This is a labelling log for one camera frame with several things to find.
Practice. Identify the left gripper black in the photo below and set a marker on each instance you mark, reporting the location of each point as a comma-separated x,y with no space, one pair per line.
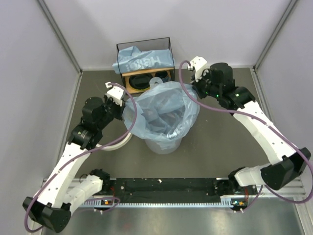
120,109

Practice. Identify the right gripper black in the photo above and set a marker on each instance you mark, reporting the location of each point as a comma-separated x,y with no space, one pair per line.
196,85

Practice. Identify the light blue trash bag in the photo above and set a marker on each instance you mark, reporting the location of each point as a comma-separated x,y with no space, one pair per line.
132,59
164,112

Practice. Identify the white grey trash bin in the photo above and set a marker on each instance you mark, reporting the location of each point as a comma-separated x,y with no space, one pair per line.
163,147

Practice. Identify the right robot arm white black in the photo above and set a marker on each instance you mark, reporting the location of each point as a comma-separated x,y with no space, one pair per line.
285,164

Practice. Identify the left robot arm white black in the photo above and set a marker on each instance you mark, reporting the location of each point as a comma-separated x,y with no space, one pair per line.
54,203

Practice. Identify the black plate green rim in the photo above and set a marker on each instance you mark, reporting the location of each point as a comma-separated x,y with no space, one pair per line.
140,82

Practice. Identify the dark blue mug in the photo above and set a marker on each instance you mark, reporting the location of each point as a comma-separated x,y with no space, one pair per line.
163,75

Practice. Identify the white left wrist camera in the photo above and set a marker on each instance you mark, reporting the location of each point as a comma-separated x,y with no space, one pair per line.
116,93

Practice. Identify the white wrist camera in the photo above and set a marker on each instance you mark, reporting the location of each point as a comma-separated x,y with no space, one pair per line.
198,65
116,93

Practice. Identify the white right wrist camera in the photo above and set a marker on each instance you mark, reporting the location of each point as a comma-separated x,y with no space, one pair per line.
198,65

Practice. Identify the black wire wooden shelf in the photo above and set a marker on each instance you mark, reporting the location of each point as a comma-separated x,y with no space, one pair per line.
145,45

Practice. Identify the slotted grey cable duct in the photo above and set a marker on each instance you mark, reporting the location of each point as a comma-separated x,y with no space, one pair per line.
223,202

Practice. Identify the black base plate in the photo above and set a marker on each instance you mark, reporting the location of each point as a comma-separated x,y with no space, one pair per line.
174,190

